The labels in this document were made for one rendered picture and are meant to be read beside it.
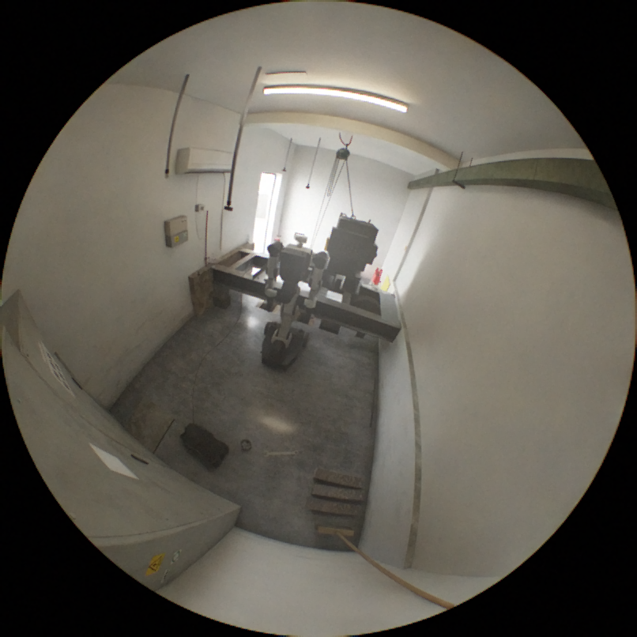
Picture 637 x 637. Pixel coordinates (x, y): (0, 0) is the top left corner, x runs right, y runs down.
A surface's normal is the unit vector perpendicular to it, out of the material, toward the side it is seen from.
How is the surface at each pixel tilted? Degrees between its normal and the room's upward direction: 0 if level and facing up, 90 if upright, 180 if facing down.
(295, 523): 0
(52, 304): 90
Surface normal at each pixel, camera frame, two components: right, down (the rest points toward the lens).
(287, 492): 0.22, -0.76
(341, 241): -0.07, 0.61
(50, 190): 0.95, 0.32
